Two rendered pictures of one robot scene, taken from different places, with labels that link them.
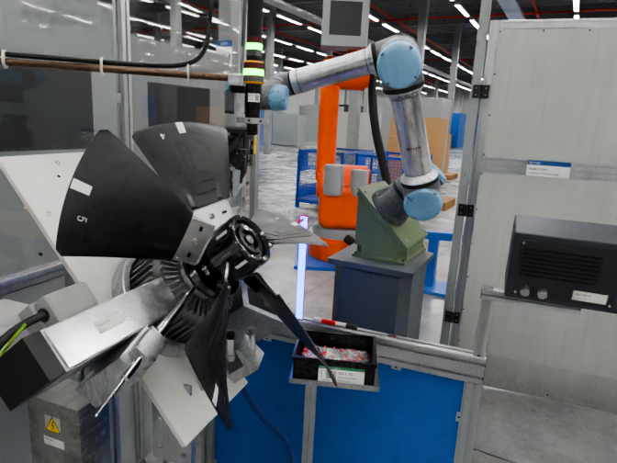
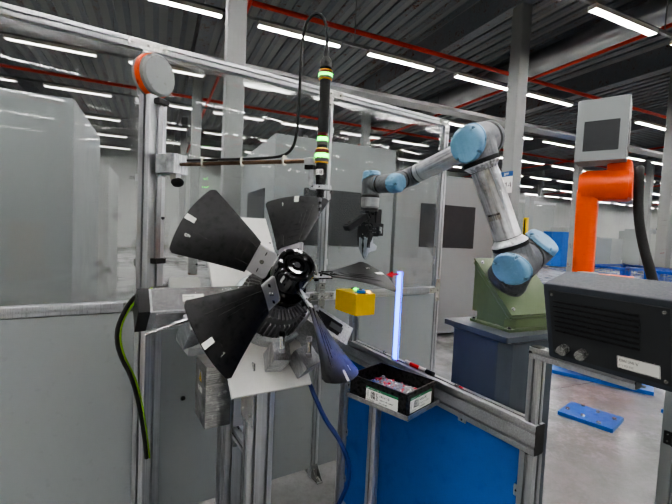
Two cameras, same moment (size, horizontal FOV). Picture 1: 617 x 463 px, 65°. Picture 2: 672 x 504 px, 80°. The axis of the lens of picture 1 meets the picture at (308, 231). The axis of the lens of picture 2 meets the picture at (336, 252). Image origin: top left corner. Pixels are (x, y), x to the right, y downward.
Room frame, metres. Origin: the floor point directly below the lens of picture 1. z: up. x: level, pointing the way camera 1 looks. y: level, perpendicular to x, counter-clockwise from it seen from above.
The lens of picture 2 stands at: (0.11, -0.69, 1.33)
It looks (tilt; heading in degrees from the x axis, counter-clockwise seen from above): 3 degrees down; 38
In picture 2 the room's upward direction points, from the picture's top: 3 degrees clockwise
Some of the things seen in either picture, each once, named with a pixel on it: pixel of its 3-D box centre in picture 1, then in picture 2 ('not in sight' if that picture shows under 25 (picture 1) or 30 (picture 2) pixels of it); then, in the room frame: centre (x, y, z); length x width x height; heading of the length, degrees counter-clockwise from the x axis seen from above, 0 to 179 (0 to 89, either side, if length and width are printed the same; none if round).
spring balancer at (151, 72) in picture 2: not in sight; (153, 76); (0.89, 0.83, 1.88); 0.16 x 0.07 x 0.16; 15
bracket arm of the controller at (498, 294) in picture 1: (529, 299); (579, 365); (1.20, -0.58, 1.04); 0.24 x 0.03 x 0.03; 70
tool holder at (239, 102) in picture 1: (248, 99); (318, 174); (1.07, 0.14, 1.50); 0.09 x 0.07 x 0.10; 105
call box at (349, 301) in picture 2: not in sight; (354, 302); (1.52, 0.29, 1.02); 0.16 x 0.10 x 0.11; 70
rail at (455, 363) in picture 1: (330, 336); (415, 379); (1.38, -0.08, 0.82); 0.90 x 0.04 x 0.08; 70
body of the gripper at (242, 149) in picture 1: (237, 148); (370, 222); (1.53, 0.24, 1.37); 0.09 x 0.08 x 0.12; 160
